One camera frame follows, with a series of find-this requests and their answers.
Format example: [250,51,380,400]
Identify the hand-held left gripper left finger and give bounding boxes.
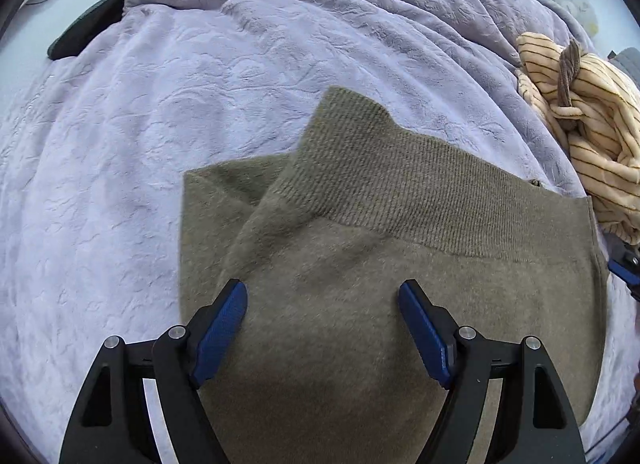
[59,278,249,464]

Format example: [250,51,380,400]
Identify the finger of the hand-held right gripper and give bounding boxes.
[607,242,640,302]

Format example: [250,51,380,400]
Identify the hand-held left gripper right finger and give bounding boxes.
[397,279,587,464]

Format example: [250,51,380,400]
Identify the olive knit sweater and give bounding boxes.
[177,86,610,464]

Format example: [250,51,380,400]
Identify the cream striped garment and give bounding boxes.
[515,33,640,245]

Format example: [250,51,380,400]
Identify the lilac embossed blanket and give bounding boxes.
[0,0,640,464]

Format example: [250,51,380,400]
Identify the grey quilted headboard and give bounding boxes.
[610,46,640,76]

